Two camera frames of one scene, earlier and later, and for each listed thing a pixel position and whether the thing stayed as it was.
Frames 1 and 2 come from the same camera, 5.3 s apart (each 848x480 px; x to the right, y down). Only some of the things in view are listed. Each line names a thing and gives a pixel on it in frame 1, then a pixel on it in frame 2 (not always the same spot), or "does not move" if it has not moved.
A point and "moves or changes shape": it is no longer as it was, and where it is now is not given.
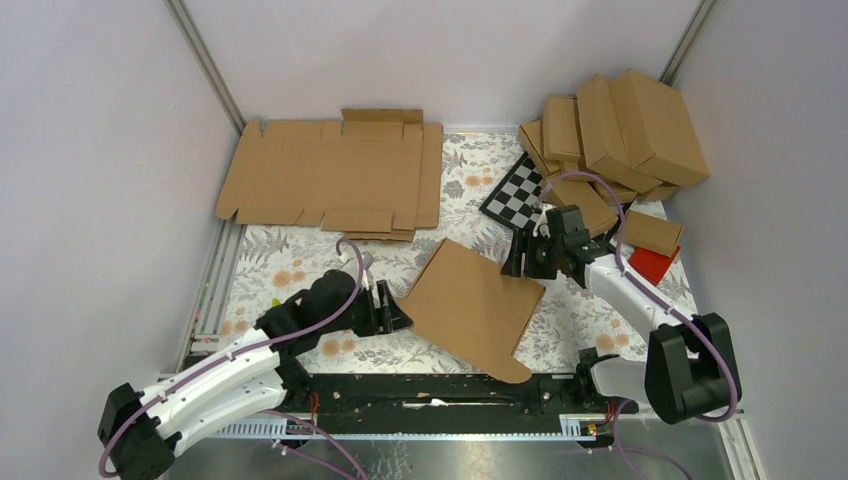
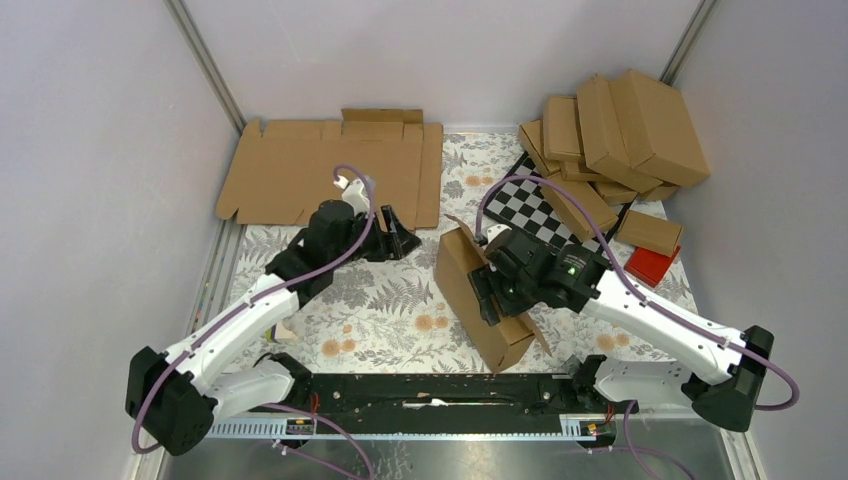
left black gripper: x=387 y=318 to x=395 y=243
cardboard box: x=596 y=214 does not move
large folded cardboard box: x=661 y=137 does not move
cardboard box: x=464 y=304 moves or changes shape
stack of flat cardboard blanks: x=376 y=175 does not move
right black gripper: x=526 y=242 to x=482 y=283
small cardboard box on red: x=651 y=233 does not move
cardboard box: x=531 y=134 does not move
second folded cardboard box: x=603 y=137 does not move
